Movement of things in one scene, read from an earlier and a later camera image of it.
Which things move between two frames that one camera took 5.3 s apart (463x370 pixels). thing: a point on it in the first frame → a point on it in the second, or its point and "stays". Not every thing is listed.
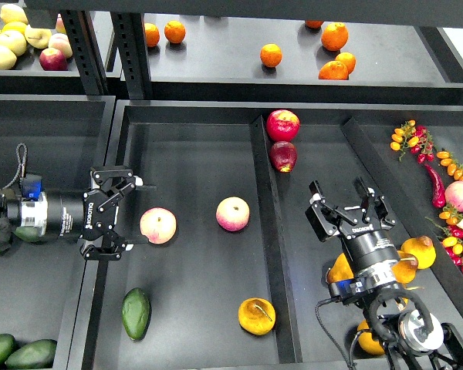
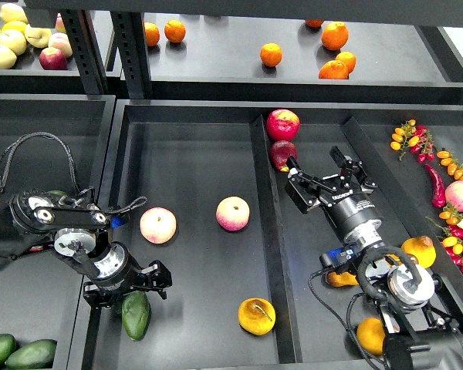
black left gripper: x=101 y=215 → x=135 y=282
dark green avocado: x=136 y=311 stays
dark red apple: x=283 y=155 stays
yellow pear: x=256 y=316 stays
